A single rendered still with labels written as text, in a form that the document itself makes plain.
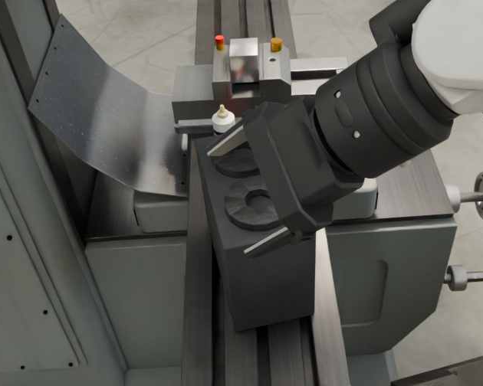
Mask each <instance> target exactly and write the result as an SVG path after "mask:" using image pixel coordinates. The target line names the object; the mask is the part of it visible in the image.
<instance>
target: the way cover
mask: <svg viewBox="0 0 483 386"><path fill-rule="evenodd" d="M65 30H66V31H65ZM73 31H74V32H73ZM75 33H76V34H75ZM61 45H63V46H61ZM58 59H59V60H58ZM88 62H89V63H88ZM101 65H102V66H101ZM76 70H77V71H76ZM105 75H106V76H105ZM61 84H62V85H61ZM62 91H63V92H64V93H63V92H62ZM172 96H173V95H169V94H164V93H154V92H151V91H149V90H147V89H145V88H144V87H141V86H140V85H139V84H138V83H136V82H134V81H133V80H131V79H130V78H128V77H126V76H125V75H123V74H121V73H120V72H119V71H117V70H115V69H113V68H112V67H111V66H110V65H108V64H107V63H106V62H105V61H104V60H103V59H102V58H101V56H100V55H99V54H98V53H97V52H96V51H95V50H94V49H93V48H92V47H91V46H90V45H89V44H88V42H87V41H86V40H85V39H84V38H83V37H82V35H81V34H80V33H79V32H78V31H77V30H76V29H75V27H74V26H73V25H72V24H71V23H70V22H69V21H68V20H67V19H66V18H65V17H64V16H63V14H62V13H60V18H59V19H58V22H57V26H56V28H55V31H54V33H53V36H52V39H51V42H50V44H49V47H48V51H47V53H46V56H45V59H44V62H43V64H42V67H41V71H40V74H39V75H38V79H37V82H36V86H35V88H34V92H33V94H32V97H31V101H30V103H29V105H28V108H27V110H28V111H30V112H31V113H32V114H33V115H34V116H35V117H36V118H37V119H38V120H39V121H40V122H41V123H43V124H44V125H45V126H46V127H47V128H48V129H49V130H50V131H51V132H52V133H53V134H55V135H56V137H58V138H59V139H60V140H61V141H62V142H63V143H64V144H65V145H66V146H67V147H68V148H69V149H70V150H71V151H72V152H73V153H74V154H75V155H76V156H77V157H79V158H80V159H81V160H82V161H83V162H85V163H86V164H88V165H89V166H91V167H92V168H95V169H96V170H98V171H100V172H102V173H104V174H105V175H108V176H110V177H111V178H113V179H115V180H117V181H119V182H120V183H122V184H124V185H126V186H128V187H130V188H132V189H133V190H136V191H141V192H145V193H152V194H159V195H172V196H179V197H185V198H187V197H188V196H189V163H190V146H191V133H187V134H178V133H176V132H175V128H174V121H175V119H174V115H173V107H172ZM56 98H57V99H56ZM50 99H51V100H50ZM131 102H132V103H131ZM51 103H52V104H51ZM137 105H139V106H137ZM35 107H36V108H35ZM97 108H98V109H97ZM101 108H102V109H101ZM58 115H59V116H58ZM102 116H103V117H102ZM52 120H53V121H52ZM138 123H139V124H138ZM69 124H70V125H69ZM71 124H72V125H71ZM156 125H157V126H156ZM127 126H128V128H127ZM60 127H61V128H60ZM155 129H156V130H155ZM144 130H145V131H144ZM73 131H74V132H73ZM96 132H97V133H96ZM82 133H83V135H82ZM115 133H116V134H115ZM144 134H145V135H144ZM156 134H157V135H156ZM167 134H168V135H167ZM121 139H122V140H121ZM168 140H169V141H168ZM143 141H144V142H143ZM111 143H112V144H111ZM130 143H131V144H130ZM144 143H145V145H144ZM176 143H177V144H176ZM75 144H76V145H75ZM101 146H103V147H102V148H101ZM114 147H116V148H114ZM178 148H179V149H178ZM124 150H126V151H124ZM99 157H100V158H99ZM145 157H146V158H145ZM165 157H166V158H165ZM180 157H181V158H180ZM131 159H132V160H133V161H132V160H131ZM140 162H141V163H140ZM160 164H162V165H160ZM125 166H126V168H125ZM173 166H174V167H173ZM105 167H106V168H105ZM127 168H128V169H129V170H127ZM167 169H168V170H167ZM115 170H117V171H115ZM179 172H181V173H179ZM153 173H154V174H153ZM146 178H147V180H146ZM174 182H175V183H176V184H175V183H174ZM154 183H156V184H154ZM165 187H168V188H165Z"/></svg>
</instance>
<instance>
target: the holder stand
mask: <svg viewBox="0 0 483 386"><path fill-rule="evenodd" d="M221 135H222V134H221ZM221 135H217V136H210V137H205V138H201V139H196V140H195V148H196V153H197V158H198V163H199V172H200V177H201V182H202V191H203V196H204V201H205V210H206V215H207V220H208V225H209V230H210V234H211V237H212V242H213V246H214V249H215V255H216V259H217V262H218V268H219V271H220V274H221V278H222V283H223V286H224V290H225V296H226V299H227V303H228V308H229V312H230V315H231V318H232V324H233V327H234V330H235V331H236V332H239V331H242V330H246V329H253V328H256V327H259V326H263V325H270V324H273V323H276V322H283V321H287V320H290V319H296V318H300V317H303V316H309V315H313V314H314V307H315V271H316V234H317V232H315V233H314V236H313V237H311V239H310V240H309V241H308V242H306V243H304V244H298V245H292V244H291V243H289V244H286V245H284V246H283V247H280V248H278V249H277V250H274V251H272V252H270V253H268V254H265V255H264V256H262V257H258V258H253V259H248V258H246V256H245V252H244V250H246V249H248V248H249V247H252V246H253V245H255V244H256V243H258V242H260V241H261V240H264V239H265V238H266V237H269V236H271V235H272V234H274V233H276V232H277V231H279V230H281V229H282V228H284V227H285V226H284V225H283V224H282V223H281V222H280V221H279V218H278V215H277V213H276V210H275V209H274V205H273V203H272V201H271V198H270V195H269V194H268V190H267V188H266V186H265V183H264V180H263V178H262V176H261V173H260V170H259V168H258V165H257V162H256V161H255V157H254V155H253V153H252V150H251V147H250V145H249V143H248V140H247V141H246V142H243V143H242V144H241V145H239V146H237V147H235V148H234V149H232V150H231V151H229V152H227V153H225V154H224V155H222V156H208V154H207V151H206V150H205V149H206V147H207V146H209V145H210V144H211V143H212V142H214V141H215V140H216V139H217V138H218V137H220V136H221Z"/></svg>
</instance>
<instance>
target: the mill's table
mask: <svg viewBox="0 0 483 386"><path fill-rule="evenodd" d="M218 35H221V36H223V38H224V45H228V46H229V45H230V40H231V39H239V38H258V44H263V43H271V39H273V38H280V39H281V40H282V45H284V46H285V47H286V48H288V49H289V57H290V60H291V59H297V52H296V47H295V43H294V34H293V29H292V24H291V16H290V11H289V6H288V0H197V16H196V34H195V65H204V64H213V58H214V49H215V46H216V43H215V37H216V36H218ZM210 136H214V133H213V132H204V133H192V139H191V157H190V175H189V210H188V227H187V245H186V279H185V297H184V315H183V333H182V367H181V385H180V386H351V381H350V373H349V368H348V363H347V354H346V349H345V344H344V340H343V331H342V326H341V321H340V313H339V307H338V302H337V294H336V289H335V284H334V275H333V271H332V266H331V261H330V252H329V247H328V242H327V234H326V228H325V227H324V228H322V229H320V230H319V231H317V234H316V271H315V307H314V314H313V315H309V316H303V317H300V318H296V319H290V320H287V321H283V322H276V323H273V324H270V325H263V326H259V327H256V328H253V329H246V330H242V331H239V332H236V331H235V330H234V327H233V324H232V318H231V315H230V312H229V308H228V303H227V299H226V296H225V290H224V286H223V283H222V278H221V274H220V271H219V265H218V262H217V259H216V255H215V249H214V246H213V242H212V237H211V234H210V230H209V225H208V220H207V215H206V210H205V201H204V196H203V191H202V182H201V177H200V172H199V163H198V158H197V153H196V144H195V141H196V139H201V138H205V137H210Z"/></svg>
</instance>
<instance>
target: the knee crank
mask: <svg viewBox="0 0 483 386"><path fill-rule="evenodd" d="M473 282H483V271H477V272H466V271H465V268H464V267H463V266H462V265H450V266H448V268H447V271H446V274H445V278H444V281H443V283H444V284H448V287H449V289H450V290H451V291H452V292H455V291H465V290H466V288H467V283H473Z"/></svg>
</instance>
